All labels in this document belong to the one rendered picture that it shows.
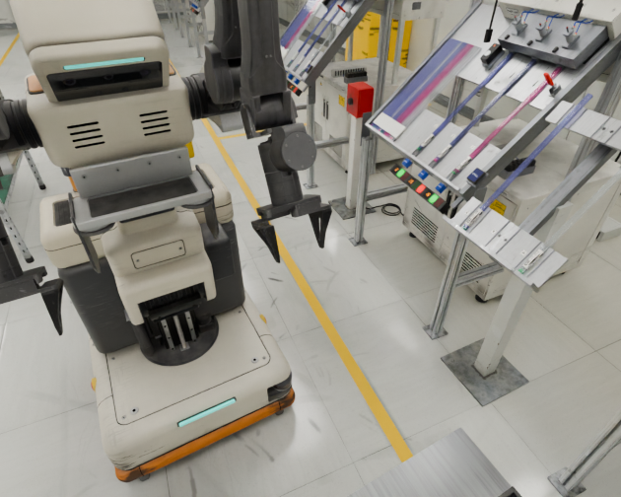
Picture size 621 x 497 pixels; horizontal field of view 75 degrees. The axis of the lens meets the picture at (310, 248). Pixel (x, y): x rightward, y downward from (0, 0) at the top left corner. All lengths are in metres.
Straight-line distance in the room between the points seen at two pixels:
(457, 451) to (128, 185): 0.77
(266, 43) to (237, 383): 1.07
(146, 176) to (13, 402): 1.35
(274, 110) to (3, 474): 1.57
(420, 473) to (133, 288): 0.71
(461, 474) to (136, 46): 0.84
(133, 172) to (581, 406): 1.77
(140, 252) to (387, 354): 1.19
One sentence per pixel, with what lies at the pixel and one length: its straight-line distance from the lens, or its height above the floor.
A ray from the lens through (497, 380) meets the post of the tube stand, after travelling 1.89.
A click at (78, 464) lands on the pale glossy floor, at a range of 1.78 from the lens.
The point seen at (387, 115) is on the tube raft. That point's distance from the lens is 1.97.
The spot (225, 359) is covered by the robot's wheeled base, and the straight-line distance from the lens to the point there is 1.49.
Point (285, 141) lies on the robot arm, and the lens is 0.61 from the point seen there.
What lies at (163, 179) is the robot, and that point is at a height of 1.04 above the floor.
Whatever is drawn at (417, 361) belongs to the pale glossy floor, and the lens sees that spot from 1.86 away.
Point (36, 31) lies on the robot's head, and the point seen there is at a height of 1.33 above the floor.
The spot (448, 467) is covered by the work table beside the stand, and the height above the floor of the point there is 0.80.
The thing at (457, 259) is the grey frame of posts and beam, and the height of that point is 0.45.
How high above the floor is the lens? 1.45
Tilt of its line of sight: 38 degrees down
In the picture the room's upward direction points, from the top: straight up
